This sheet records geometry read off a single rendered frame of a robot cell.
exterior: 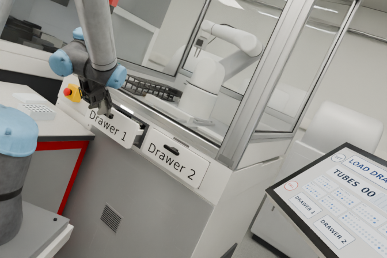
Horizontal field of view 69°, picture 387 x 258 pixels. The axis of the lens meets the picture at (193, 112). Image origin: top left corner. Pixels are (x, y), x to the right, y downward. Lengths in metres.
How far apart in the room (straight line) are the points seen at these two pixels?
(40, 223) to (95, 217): 0.73
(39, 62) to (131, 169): 0.96
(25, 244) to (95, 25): 0.49
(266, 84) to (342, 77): 3.28
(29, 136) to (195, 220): 0.72
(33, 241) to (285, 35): 0.89
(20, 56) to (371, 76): 3.82
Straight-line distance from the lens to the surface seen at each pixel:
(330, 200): 0.85
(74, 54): 0.93
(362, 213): 0.81
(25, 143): 0.59
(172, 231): 1.19
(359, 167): 0.93
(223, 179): 1.04
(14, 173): 0.61
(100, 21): 0.73
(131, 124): 1.16
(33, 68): 1.93
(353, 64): 4.28
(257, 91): 1.00
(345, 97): 4.22
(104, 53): 0.80
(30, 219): 0.75
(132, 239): 1.33
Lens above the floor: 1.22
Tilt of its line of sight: 8 degrees down
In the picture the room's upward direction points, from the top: 23 degrees clockwise
